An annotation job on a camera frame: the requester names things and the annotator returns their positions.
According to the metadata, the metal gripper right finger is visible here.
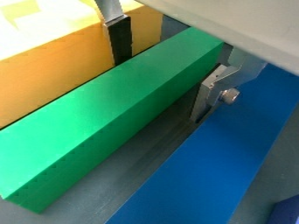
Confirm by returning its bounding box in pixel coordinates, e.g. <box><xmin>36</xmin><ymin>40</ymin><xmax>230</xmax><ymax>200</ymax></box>
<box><xmin>191</xmin><ymin>47</ymin><xmax>267</xmax><ymax>122</ymax></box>

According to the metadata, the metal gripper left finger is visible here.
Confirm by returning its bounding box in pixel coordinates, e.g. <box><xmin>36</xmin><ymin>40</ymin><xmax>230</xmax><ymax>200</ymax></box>
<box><xmin>95</xmin><ymin>0</ymin><xmax>132</xmax><ymax>66</ymax></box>

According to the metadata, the green long block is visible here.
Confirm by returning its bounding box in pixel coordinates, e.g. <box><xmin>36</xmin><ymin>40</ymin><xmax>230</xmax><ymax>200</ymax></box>
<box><xmin>0</xmin><ymin>28</ymin><xmax>223</xmax><ymax>213</ymax></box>

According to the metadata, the yellow slotted board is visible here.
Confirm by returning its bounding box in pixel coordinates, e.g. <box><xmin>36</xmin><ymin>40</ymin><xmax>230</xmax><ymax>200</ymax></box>
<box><xmin>0</xmin><ymin>0</ymin><xmax>164</xmax><ymax>130</ymax></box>

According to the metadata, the blue long block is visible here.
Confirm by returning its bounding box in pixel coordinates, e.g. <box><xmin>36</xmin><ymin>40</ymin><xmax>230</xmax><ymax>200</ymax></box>
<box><xmin>106</xmin><ymin>65</ymin><xmax>299</xmax><ymax>224</ymax></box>

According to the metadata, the purple block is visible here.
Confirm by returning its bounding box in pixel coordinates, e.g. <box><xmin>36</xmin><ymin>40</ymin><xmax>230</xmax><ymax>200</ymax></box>
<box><xmin>266</xmin><ymin>195</ymin><xmax>299</xmax><ymax>224</ymax></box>

